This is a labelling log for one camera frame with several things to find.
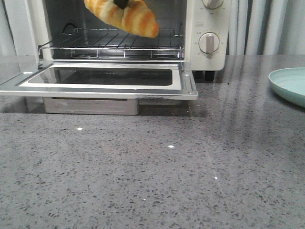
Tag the light green plate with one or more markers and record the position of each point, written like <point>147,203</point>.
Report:
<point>289,83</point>

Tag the white Toshiba toaster oven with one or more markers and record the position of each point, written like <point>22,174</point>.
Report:
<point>189,18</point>

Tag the metal wire oven rack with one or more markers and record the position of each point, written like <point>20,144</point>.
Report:
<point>114,44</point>

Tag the golden croissant bread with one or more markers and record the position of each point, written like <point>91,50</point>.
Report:
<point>137,18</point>

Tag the black right oven foot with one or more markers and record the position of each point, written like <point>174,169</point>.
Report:
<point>209,76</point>

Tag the lower oven dial knob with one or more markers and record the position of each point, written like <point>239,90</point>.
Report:
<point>209,43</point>

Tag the grey pleated curtain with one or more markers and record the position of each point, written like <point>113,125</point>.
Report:
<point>256,27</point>

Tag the glass oven door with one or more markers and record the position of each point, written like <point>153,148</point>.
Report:
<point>102,88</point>

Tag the upper oven dial knob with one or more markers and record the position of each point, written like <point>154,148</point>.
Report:
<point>212,4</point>

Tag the oven dial knob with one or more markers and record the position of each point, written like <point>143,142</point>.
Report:
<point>212,4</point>
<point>209,43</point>

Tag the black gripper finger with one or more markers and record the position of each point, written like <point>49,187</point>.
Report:
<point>122,4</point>

